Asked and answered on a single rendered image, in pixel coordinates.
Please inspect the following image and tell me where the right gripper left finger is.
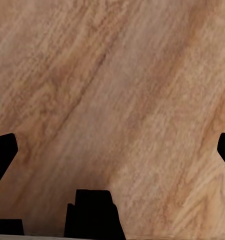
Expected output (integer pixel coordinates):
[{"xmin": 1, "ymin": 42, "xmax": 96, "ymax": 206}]
[{"xmin": 0, "ymin": 133, "xmax": 18, "ymax": 180}]

